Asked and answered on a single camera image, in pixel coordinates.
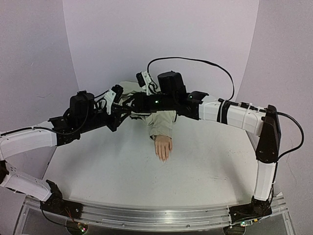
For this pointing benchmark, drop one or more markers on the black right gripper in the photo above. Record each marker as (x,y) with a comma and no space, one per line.
(136,105)

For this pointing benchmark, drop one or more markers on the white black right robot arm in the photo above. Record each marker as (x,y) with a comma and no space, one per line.
(202,106)

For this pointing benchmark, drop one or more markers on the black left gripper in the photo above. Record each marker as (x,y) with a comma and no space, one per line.
(117,113)

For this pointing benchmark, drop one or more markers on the beige zip jacket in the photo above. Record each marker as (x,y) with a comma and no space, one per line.
(161,122)

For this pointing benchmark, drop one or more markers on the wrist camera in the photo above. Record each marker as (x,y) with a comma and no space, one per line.
(146,83)
(112,96)

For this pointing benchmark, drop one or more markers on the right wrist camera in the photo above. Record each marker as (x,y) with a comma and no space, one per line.
(146,83)

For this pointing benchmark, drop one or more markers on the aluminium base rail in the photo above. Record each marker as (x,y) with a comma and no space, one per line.
(161,220)

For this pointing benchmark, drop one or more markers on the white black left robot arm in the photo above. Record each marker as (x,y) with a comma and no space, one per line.
(86,112)

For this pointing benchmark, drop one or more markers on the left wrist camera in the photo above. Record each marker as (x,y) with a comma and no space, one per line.
(112,96)

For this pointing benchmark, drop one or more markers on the mannequin hand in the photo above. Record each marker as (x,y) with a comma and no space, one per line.
(163,147)

